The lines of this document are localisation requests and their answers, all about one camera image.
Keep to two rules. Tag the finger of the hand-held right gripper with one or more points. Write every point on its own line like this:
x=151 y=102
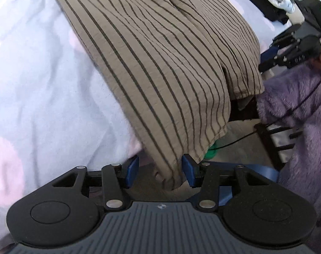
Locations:
x=271 y=63
x=285 y=38

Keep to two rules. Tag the pink polka dot duvet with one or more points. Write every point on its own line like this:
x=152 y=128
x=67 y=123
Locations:
x=44 y=84

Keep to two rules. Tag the brown striped shirt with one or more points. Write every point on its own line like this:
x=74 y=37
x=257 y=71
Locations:
x=150 y=58

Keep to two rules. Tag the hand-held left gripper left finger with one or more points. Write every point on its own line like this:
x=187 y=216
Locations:
x=132 y=169

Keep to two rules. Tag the green plastic object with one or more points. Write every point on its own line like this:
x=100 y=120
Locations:
x=212 y=152

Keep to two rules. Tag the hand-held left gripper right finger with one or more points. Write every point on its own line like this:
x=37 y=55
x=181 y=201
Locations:
x=188 y=169

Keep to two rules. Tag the dark cloth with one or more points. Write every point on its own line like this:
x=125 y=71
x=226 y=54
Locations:
x=274 y=13

